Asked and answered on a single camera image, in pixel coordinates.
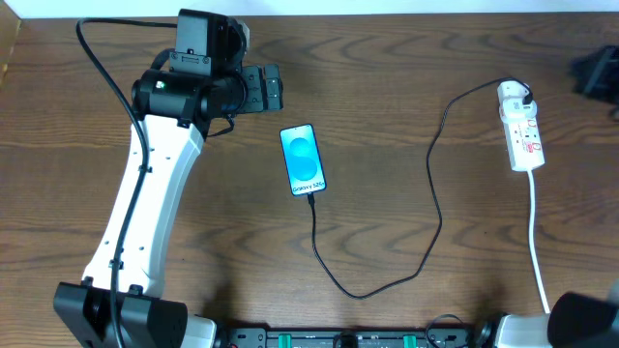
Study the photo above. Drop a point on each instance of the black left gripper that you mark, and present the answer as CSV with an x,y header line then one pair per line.
x,y
270,88

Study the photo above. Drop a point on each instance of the blue Samsung Galaxy smartphone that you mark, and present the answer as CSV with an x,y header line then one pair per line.
x,y
302,160

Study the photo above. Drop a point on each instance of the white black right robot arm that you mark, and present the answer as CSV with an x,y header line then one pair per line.
x,y
575,320

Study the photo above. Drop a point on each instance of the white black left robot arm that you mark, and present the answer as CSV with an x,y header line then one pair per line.
x,y
119,300

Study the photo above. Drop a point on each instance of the white power strip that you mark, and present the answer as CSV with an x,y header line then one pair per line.
x,y
522,134

